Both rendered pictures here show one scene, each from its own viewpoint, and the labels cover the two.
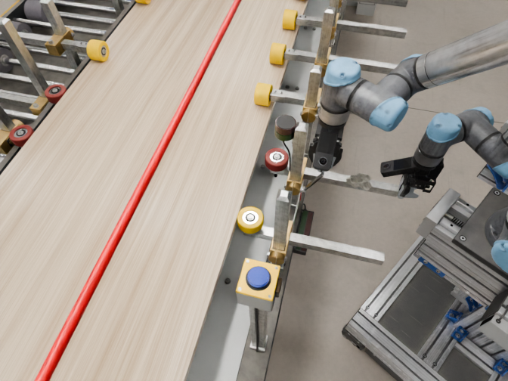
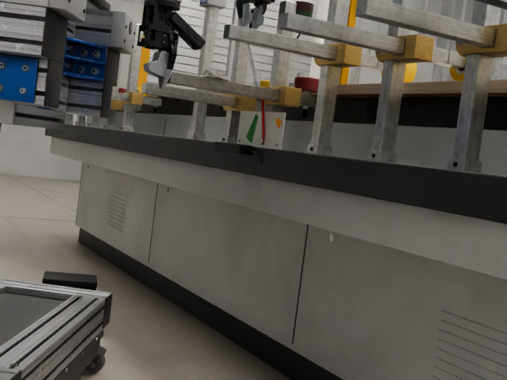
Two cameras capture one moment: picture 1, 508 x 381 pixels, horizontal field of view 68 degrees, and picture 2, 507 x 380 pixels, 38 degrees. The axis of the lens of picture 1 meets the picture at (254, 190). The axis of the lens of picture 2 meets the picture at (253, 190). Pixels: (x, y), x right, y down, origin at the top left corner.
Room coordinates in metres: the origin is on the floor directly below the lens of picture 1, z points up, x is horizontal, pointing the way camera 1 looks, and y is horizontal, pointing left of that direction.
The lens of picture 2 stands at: (2.20, -1.60, 0.69)
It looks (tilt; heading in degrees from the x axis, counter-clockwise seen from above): 3 degrees down; 136
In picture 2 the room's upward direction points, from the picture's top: 7 degrees clockwise
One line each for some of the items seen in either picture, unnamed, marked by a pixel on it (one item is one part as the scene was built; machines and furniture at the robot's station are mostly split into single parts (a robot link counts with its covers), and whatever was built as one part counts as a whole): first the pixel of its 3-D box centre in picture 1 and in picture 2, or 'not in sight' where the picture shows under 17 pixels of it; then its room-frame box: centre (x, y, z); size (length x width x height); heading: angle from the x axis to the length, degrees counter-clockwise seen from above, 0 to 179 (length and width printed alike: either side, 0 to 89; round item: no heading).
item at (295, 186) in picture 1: (295, 175); (281, 96); (0.77, -0.14, 0.85); 0.13 x 0.06 x 0.05; 165
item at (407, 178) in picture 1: (421, 171); (160, 26); (0.69, -0.51, 0.97); 0.09 x 0.08 x 0.12; 75
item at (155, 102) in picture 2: not in sight; (111, 96); (-0.44, 0.09, 0.84); 0.43 x 0.03 x 0.04; 75
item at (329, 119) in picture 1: (332, 109); not in sight; (0.68, -0.20, 1.23); 0.08 x 0.08 x 0.05
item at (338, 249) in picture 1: (311, 243); (212, 99); (0.52, -0.18, 0.82); 0.43 x 0.03 x 0.04; 75
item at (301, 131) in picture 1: (295, 175); (278, 86); (0.75, -0.14, 0.88); 0.03 x 0.03 x 0.48; 75
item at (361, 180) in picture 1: (360, 178); (216, 74); (0.73, -0.35, 0.87); 0.09 x 0.07 x 0.02; 75
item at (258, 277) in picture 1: (258, 277); not in sight; (0.26, 0.00, 1.22); 0.04 x 0.04 x 0.02
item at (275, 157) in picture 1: (276, 165); (306, 97); (0.81, -0.08, 0.85); 0.08 x 0.08 x 0.11
